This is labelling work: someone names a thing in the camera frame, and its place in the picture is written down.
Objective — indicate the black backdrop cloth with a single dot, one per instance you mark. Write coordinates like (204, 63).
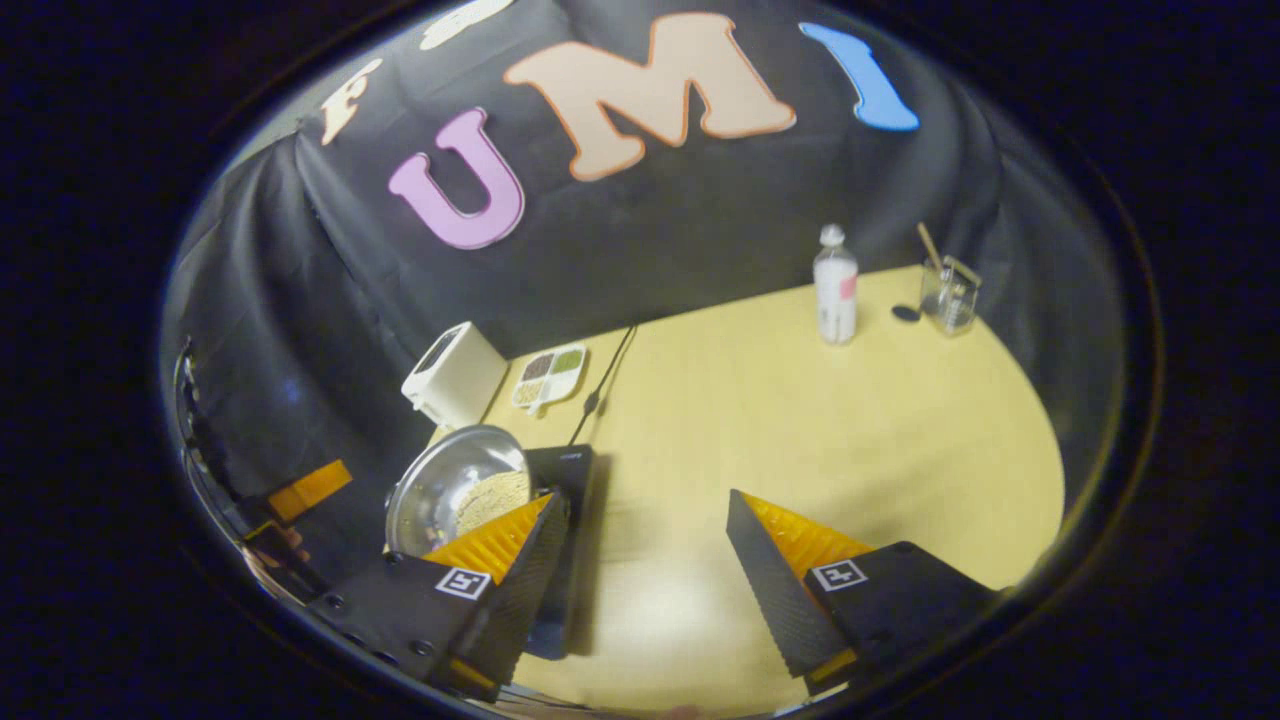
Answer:
(650, 220)

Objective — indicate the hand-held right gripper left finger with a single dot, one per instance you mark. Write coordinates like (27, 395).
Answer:
(525, 590)

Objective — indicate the small black disc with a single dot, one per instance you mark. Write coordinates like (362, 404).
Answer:
(906, 313)

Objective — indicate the clear bottle with pink label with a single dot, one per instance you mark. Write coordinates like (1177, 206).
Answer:
(835, 295)

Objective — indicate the white toaster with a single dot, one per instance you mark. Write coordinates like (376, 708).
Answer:
(455, 380)

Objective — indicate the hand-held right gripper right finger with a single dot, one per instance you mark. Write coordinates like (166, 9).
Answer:
(770, 590)

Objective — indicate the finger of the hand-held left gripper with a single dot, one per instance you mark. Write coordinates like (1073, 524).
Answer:
(310, 490)

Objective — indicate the white divided dish of beans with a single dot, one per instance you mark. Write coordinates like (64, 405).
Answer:
(550, 378)

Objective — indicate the clear glass jar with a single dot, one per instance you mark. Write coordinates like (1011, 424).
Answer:
(950, 300)

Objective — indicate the black induction cooktop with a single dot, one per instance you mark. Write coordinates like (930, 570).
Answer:
(575, 480)

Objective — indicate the wooden stick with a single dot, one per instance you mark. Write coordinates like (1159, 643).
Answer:
(930, 245)

